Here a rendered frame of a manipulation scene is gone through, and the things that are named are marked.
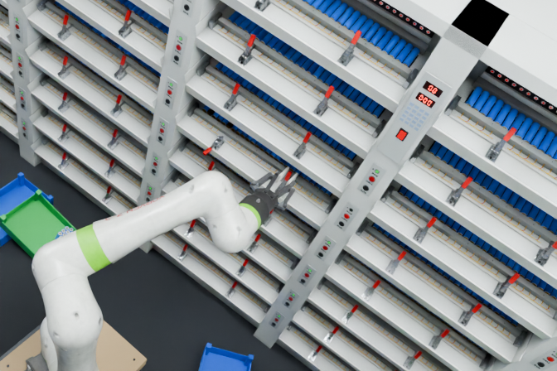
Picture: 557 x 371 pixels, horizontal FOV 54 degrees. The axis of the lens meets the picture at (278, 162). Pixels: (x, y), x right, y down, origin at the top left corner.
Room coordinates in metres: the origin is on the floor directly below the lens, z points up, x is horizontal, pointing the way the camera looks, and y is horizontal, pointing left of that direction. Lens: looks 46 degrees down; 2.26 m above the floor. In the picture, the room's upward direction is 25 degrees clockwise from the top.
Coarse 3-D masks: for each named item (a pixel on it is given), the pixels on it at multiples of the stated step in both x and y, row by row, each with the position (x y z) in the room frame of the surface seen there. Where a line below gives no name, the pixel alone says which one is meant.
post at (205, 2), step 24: (216, 0) 1.35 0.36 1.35; (192, 24) 1.29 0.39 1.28; (168, 48) 1.30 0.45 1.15; (192, 48) 1.28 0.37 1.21; (168, 72) 1.30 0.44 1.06; (192, 96) 1.35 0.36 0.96; (168, 120) 1.29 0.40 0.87; (168, 144) 1.29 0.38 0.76; (144, 168) 1.31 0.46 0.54; (168, 168) 1.30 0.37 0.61; (144, 192) 1.30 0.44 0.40
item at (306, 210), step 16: (192, 112) 1.33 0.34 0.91; (192, 128) 1.29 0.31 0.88; (208, 144) 1.26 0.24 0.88; (224, 144) 1.28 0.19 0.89; (224, 160) 1.24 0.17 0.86; (240, 160) 1.25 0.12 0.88; (256, 160) 1.27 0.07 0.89; (256, 176) 1.21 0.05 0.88; (304, 192) 1.22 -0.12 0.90; (288, 208) 1.18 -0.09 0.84; (304, 208) 1.17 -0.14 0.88; (320, 224) 1.14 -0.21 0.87
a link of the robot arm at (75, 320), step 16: (48, 288) 0.54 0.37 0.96; (64, 288) 0.55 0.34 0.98; (80, 288) 0.57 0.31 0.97; (48, 304) 0.51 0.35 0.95; (64, 304) 0.52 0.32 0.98; (80, 304) 0.53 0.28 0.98; (96, 304) 0.56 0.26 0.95; (48, 320) 0.48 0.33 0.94; (64, 320) 0.48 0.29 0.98; (80, 320) 0.50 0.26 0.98; (96, 320) 0.52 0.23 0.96; (64, 336) 0.46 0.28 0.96; (80, 336) 0.48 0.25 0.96; (96, 336) 0.50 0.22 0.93; (64, 352) 0.46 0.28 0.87; (80, 352) 0.47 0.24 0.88; (48, 368) 0.51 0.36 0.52; (64, 368) 0.46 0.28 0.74; (80, 368) 0.48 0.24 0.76; (96, 368) 0.53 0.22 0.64
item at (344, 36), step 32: (224, 0) 1.28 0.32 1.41; (256, 0) 1.28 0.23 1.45; (288, 0) 1.30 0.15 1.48; (320, 0) 1.33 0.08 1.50; (352, 0) 1.36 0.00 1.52; (288, 32) 1.22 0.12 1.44; (320, 32) 1.25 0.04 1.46; (352, 32) 1.26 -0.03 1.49; (384, 32) 1.30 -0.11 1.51; (416, 32) 1.32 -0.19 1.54; (320, 64) 1.21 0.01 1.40; (352, 64) 1.20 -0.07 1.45; (384, 64) 1.23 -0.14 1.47; (416, 64) 1.26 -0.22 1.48; (384, 96) 1.15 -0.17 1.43
